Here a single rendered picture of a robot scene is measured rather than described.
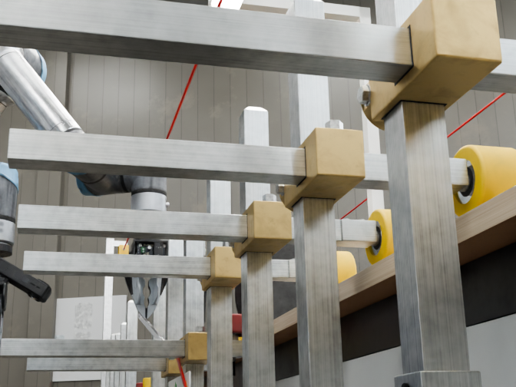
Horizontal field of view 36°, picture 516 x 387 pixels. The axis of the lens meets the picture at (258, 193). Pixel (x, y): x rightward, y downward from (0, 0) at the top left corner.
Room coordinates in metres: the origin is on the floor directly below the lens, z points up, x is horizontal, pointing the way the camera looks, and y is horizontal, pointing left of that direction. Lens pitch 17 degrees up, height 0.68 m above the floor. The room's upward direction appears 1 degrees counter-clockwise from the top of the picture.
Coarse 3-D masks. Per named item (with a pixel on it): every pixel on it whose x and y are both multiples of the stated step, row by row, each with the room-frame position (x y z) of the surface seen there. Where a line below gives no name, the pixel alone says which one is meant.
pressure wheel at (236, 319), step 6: (234, 318) 1.47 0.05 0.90; (240, 318) 1.48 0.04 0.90; (234, 324) 1.47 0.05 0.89; (240, 324) 1.48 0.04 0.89; (234, 330) 1.47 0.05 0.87; (240, 330) 1.48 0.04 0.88; (234, 336) 1.50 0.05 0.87; (240, 336) 1.54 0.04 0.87; (234, 366) 1.51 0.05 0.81; (234, 372) 1.51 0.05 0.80
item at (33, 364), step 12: (36, 360) 1.65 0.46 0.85; (48, 360) 1.66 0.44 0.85; (60, 360) 1.66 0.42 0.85; (72, 360) 1.67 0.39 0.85; (84, 360) 1.68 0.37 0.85; (96, 360) 1.68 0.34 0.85; (108, 360) 1.69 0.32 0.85; (120, 360) 1.69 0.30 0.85; (132, 360) 1.70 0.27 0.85; (144, 360) 1.71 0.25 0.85; (156, 360) 1.71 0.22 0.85
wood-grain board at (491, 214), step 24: (504, 192) 0.72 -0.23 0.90; (480, 216) 0.76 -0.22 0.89; (504, 216) 0.72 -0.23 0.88; (480, 240) 0.80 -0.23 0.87; (504, 240) 0.80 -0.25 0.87; (384, 264) 1.00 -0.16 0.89; (360, 288) 1.08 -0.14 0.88; (384, 288) 1.06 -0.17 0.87; (288, 312) 1.42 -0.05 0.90; (288, 336) 1.56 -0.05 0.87; (240, 360) 2.02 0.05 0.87
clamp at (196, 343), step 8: (184, 336) 1.48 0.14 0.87; (192, 336) 1.44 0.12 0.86; (200, 336) 1.45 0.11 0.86; (192, 344) 1.44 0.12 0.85; (200, 344) 1.45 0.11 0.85; (192, 352) 1.44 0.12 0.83; (200, 352) 1.45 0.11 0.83; (184, 360) 1.48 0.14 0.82; (192, 360) 1.45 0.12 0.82; (200, 360) 1.46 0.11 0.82
